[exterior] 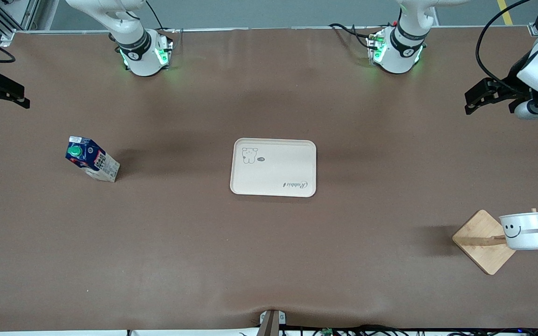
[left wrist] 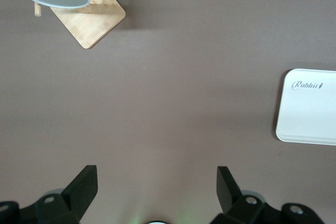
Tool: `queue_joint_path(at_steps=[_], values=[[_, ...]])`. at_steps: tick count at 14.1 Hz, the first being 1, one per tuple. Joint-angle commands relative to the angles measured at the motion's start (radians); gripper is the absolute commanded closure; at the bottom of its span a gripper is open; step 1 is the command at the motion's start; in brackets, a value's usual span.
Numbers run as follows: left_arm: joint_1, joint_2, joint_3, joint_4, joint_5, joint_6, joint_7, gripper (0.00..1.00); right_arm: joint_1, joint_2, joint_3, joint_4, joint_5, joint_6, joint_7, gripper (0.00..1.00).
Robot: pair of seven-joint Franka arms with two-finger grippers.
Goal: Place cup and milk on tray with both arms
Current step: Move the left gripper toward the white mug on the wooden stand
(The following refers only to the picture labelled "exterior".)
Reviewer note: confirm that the white smiley mug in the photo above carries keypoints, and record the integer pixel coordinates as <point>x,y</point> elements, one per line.
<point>526,233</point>

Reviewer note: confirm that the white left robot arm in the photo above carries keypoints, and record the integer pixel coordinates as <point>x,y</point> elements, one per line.
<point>402,56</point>

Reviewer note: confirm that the brown table mat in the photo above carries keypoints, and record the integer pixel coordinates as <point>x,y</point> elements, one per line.
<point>269,256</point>

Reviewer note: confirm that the small green connector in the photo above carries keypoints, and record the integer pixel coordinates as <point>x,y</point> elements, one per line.
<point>327,331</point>

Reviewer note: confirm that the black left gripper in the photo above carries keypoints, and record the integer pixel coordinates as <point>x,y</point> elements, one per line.
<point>513,83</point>

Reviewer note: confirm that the grey metal bracket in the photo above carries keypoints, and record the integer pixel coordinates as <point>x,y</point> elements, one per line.
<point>269,324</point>

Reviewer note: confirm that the beige tray with bear print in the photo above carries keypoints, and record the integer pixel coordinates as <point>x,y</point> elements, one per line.
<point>273,172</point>

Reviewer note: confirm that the wooden mug stand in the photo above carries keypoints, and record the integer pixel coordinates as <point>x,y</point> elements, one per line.
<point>481,252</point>

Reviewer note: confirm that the blue milk carton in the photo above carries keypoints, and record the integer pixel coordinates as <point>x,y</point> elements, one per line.
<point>92,158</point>

